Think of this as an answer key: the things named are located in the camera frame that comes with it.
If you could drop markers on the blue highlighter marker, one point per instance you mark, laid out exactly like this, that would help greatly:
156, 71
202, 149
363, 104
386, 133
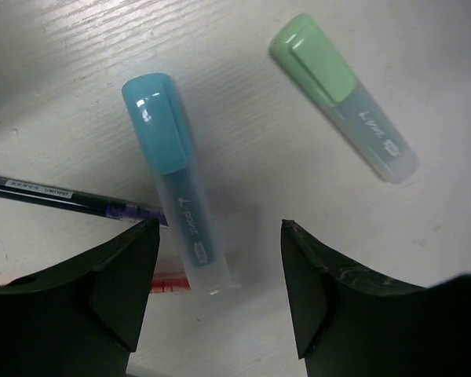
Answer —
163, 132

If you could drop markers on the green highlighter marker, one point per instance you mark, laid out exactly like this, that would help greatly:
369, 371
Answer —
312, 61

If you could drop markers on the purple gel pen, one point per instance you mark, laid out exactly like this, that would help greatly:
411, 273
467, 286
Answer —
81, 202

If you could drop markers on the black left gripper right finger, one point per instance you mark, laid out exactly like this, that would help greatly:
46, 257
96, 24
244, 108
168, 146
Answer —
350, 320

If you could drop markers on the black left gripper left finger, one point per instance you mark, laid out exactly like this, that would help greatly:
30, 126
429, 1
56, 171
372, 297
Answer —
83, 316

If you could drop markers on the red gel pen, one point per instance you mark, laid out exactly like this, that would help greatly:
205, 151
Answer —
170, 284

